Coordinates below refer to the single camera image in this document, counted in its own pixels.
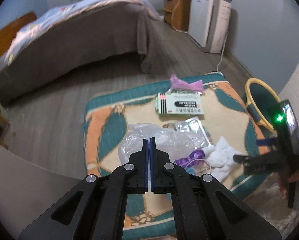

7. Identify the wooden nightstand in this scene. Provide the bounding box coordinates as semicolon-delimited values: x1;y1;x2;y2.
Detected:
163;0;191;32

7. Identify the yellow teal trash bin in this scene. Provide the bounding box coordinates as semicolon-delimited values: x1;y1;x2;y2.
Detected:
245;77;281;133

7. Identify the blue floral quilt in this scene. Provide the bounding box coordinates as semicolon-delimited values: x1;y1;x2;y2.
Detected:
0;0;160;66

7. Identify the bed with brown cover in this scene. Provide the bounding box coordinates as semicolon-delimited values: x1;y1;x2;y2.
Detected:
0;3;161;105

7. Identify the silver foil wrapper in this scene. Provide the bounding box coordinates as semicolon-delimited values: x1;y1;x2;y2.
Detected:
175;116;212;148

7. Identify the pink crumpled wrapper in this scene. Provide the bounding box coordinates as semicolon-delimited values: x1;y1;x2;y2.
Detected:
167;74;204;94

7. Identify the green white medicine box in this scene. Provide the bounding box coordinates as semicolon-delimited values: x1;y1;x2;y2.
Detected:
153;93;204;115

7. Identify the white tissue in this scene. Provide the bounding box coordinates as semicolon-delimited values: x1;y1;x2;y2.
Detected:
206;137;242;181

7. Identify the clear plastic bag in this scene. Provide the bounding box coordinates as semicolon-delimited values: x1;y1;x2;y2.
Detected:
118;124;195;164

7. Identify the white air purifier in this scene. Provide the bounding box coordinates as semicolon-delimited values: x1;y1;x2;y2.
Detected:
188;0;232;54

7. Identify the purple plastic tube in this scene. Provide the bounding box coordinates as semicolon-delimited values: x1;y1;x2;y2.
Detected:
174;149;205;168

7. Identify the person's right hand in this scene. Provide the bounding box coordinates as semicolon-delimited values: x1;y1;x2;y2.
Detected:
277;170;299;198

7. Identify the white power cable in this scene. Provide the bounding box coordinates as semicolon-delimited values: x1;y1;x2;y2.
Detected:
172;0;229;74

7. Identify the teal orange patterned rug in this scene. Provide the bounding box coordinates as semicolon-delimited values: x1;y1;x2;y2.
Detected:
83;72;272;240

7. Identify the blue crumpled glove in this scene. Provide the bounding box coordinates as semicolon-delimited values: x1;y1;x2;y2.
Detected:
185;166;199;176

